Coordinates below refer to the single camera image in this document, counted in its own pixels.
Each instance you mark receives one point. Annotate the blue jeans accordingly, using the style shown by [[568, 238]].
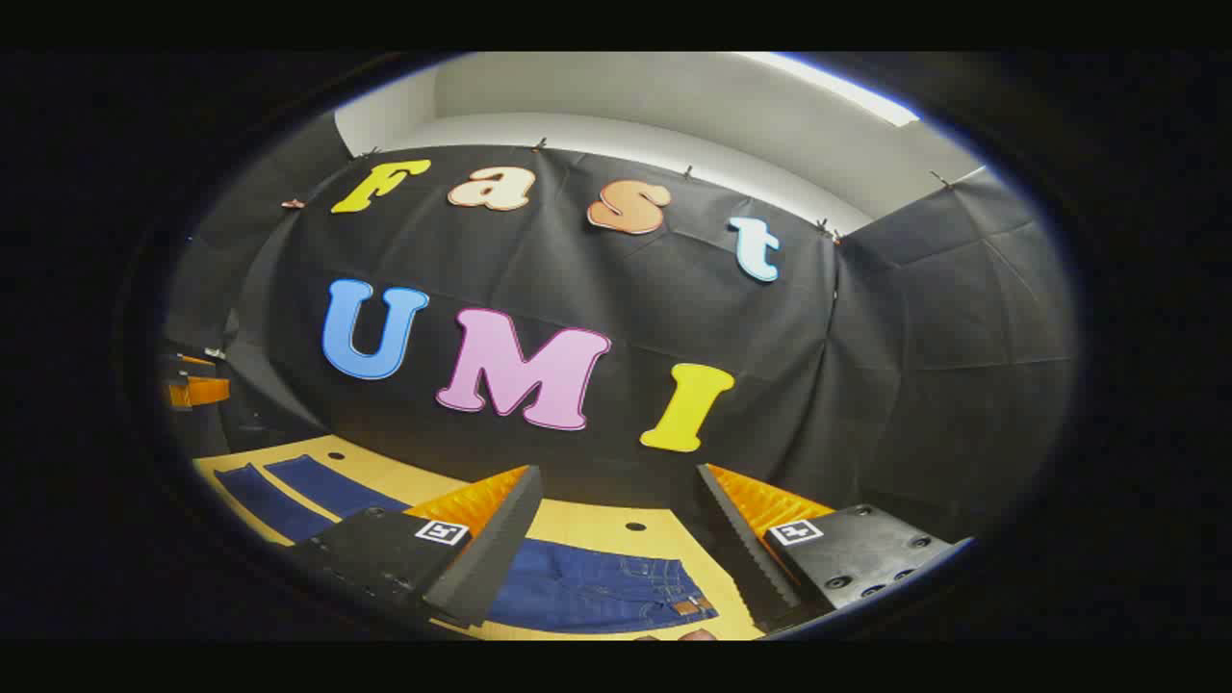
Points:
[[597, 587]]

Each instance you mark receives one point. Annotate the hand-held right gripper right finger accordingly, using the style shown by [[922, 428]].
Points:
[[746, 558]]

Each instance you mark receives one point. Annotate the black backdrop cloth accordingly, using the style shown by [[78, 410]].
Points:
[[626, 289]]

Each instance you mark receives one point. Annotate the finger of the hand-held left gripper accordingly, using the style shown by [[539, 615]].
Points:
[[197, 360], [207, 390]]

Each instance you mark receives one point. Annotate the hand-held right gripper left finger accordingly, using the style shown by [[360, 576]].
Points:
[[481, 568]]

